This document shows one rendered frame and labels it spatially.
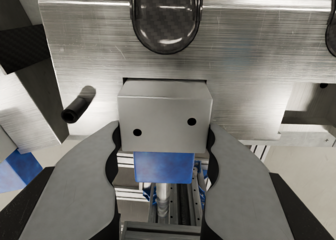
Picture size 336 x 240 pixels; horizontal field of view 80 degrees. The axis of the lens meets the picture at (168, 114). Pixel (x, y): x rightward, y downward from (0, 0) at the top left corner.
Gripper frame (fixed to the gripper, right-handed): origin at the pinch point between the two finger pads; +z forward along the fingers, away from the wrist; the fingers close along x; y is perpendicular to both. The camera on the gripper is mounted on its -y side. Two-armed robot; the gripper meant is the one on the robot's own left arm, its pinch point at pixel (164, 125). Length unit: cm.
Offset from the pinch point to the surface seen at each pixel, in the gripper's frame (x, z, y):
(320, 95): 12.2, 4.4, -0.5
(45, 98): -11.3, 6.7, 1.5
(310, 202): 107, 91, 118
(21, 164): -14.3, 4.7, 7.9
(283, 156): 74, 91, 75
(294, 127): 10.2, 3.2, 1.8
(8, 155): -14.5, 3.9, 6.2
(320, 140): 19.6, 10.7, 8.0
